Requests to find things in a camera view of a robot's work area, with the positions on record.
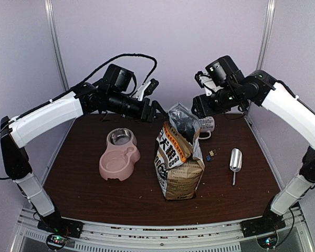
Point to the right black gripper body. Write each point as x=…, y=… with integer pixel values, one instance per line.
x=211, y=108

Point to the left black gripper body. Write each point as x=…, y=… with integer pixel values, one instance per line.
x=147, y=117

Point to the pink double pet bowl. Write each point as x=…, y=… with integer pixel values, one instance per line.
x=117, y=162

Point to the dog food bag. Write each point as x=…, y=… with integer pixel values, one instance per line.
x=178, y=161

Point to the metal scoop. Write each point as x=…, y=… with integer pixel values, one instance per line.
x=235, y=163

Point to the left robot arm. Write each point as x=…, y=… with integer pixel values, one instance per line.
x=106, y=94

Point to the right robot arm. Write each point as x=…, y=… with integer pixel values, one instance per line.
x=226, y=87

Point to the patterned ceramic mug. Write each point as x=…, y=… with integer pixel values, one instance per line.
x=207, y=127

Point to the steel bowl insert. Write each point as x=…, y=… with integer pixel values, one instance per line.
x=120, y=136

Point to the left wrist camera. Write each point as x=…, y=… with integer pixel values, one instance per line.
x=146, y=89

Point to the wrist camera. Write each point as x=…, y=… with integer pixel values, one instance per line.
x=206, y=82
x=146, y=89

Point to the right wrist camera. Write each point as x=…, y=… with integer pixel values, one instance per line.
x=206, y=82

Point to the right aluminium frame post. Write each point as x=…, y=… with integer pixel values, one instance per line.
x=266, y=35

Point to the aluminium frame post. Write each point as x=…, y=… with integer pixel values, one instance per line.
x=266, y=35
x=55, y=42

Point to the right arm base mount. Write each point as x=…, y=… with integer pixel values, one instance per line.
x=265, y=228

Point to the left aluminium frame post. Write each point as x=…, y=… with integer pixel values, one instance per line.
x=55, y=42

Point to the front aluminium rail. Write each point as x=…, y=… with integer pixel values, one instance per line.
x=223, y=236

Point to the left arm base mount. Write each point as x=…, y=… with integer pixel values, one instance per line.
x=60, y=229

